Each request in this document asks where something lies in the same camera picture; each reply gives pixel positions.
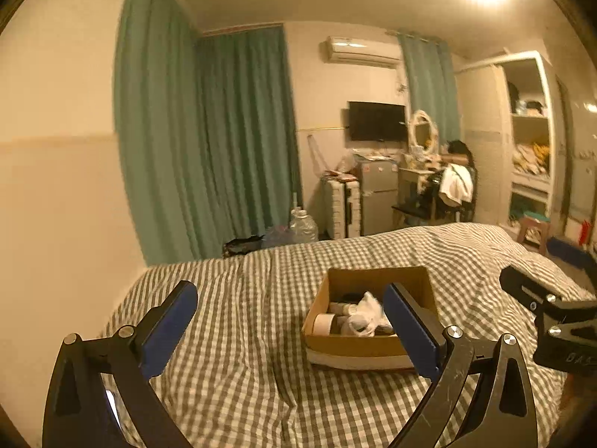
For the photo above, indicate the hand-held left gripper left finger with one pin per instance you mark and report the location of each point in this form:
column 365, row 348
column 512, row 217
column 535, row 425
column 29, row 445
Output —
column 170, row 331

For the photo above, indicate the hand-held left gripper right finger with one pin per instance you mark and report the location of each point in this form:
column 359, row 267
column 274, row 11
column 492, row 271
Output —
column 410, row 331

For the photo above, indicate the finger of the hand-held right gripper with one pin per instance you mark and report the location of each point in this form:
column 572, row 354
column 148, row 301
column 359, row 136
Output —
column 566, row 250
column 524, row 287

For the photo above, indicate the white plastic bag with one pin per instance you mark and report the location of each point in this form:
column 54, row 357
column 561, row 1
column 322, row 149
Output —
column 368, row 312

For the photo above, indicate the cardboard box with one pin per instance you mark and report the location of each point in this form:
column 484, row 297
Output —
column 354, row 347

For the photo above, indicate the small stool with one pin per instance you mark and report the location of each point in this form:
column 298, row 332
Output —
column 534, row 231

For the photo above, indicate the checkered blanket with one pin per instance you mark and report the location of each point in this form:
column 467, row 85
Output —
column 261, row 336

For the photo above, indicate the dark chair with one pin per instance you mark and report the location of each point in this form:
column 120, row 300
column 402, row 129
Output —
column 468, row 205

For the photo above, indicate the black floor bag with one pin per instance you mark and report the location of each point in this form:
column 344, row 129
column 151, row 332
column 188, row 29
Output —
column 242, row 245

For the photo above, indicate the white towel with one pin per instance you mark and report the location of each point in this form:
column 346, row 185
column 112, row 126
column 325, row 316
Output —
column 454, row 184

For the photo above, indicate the white wardrobe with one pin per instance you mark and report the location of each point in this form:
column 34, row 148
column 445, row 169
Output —
column 482, row 149

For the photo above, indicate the small silver fridge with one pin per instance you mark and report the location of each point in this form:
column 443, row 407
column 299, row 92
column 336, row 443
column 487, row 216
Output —
column 378, row 196

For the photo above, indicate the white ribbed suitcase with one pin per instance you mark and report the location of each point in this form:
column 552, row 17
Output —
column 343, row 207

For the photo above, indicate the large clear water bottle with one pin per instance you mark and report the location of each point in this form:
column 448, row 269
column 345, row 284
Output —
column 303, row 227

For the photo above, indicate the wooden dressing table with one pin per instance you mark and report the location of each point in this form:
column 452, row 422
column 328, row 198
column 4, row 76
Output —
column 413, row 179

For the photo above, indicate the clear plastic bag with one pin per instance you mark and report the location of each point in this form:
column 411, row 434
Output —
column 346, row 163

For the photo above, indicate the oval white vanity mirror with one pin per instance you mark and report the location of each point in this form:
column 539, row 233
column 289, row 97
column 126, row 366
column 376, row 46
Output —
column 423, row 131

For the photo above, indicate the wide green curtain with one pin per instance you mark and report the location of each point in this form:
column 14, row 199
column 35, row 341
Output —
column 210, row 149

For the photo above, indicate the narrow green curtain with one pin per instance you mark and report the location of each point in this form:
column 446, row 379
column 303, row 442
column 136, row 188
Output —
column 429, row 79

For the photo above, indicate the white air conditioner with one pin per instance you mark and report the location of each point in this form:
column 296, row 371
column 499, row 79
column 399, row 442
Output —
column 361, row 50

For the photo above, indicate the black wall television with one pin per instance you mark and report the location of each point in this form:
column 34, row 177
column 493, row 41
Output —
column 375, row 121

